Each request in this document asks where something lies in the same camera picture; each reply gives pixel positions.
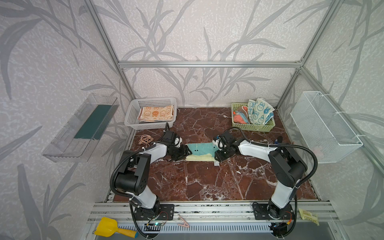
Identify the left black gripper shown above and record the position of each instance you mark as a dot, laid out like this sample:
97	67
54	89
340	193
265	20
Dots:
180	151

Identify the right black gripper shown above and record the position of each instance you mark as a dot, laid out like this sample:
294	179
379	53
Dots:
222	154

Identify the teal and yellow towel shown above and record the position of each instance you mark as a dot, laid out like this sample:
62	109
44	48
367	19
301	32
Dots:
202	152

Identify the orange rabbit pattern towel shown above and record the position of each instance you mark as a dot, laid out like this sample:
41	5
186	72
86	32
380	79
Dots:
156	114

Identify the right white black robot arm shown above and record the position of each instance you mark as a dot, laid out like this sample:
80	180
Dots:
289	168

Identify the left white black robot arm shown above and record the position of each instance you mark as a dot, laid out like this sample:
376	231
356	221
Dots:
130	177

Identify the red orange towel in basket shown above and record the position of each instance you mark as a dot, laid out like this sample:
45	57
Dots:
241	115

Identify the green plastic basket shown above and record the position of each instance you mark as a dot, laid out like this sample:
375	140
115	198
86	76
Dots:
250	127

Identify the teal rabbit pattern towel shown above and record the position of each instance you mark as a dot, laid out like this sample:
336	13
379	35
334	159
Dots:
260	111

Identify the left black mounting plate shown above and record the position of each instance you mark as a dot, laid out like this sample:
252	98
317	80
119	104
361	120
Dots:
163	212

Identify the black mounting plate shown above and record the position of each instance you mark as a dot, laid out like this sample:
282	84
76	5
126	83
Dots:
267	211
163	212

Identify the white perforated plastic basket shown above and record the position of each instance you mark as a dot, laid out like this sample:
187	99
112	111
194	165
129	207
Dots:
131	118

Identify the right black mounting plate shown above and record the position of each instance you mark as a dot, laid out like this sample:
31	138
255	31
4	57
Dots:
267	211

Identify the pink clothespin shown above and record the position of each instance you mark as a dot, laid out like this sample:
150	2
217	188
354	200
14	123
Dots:
183	222

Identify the yellow paper tag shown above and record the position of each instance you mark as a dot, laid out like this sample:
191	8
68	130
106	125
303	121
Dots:
309	216

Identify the yellow plastic scoop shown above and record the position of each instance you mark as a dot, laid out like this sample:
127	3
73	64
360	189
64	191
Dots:
108	227

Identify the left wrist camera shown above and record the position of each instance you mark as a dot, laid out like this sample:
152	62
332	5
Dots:
178	142

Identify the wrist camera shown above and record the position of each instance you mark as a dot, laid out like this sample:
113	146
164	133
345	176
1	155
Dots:
178	142
218	143

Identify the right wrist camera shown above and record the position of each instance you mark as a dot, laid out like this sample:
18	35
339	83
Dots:
218	143

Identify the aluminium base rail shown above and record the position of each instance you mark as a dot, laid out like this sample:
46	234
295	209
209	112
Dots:
207	217

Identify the white wire mesh basket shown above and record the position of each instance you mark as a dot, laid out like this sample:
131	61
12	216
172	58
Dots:
323	128

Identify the clear acrylic wall shelf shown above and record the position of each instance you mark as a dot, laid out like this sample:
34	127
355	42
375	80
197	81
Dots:
79	137

